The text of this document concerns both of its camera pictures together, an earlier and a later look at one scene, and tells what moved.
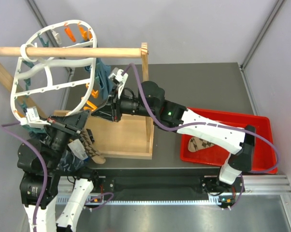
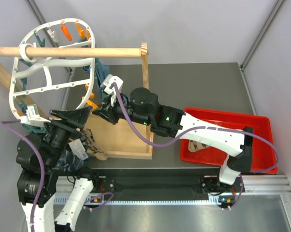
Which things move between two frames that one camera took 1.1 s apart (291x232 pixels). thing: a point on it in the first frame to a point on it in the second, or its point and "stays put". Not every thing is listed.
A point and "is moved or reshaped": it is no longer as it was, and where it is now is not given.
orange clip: [91, 106] stays put
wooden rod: [6, 52] stays put
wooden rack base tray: [131, 137] stays put
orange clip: [94, 93] to [92, 94]
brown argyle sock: [96, 156] is moved or reshaped
